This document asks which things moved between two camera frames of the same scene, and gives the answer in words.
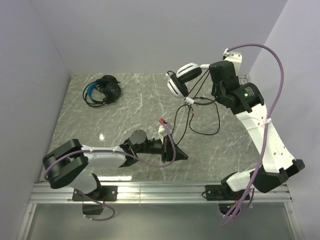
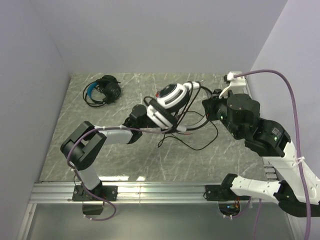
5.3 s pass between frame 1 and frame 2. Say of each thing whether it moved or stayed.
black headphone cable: stayed
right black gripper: moved
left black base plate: stayed
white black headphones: moved
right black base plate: stayed
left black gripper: moved
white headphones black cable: moved
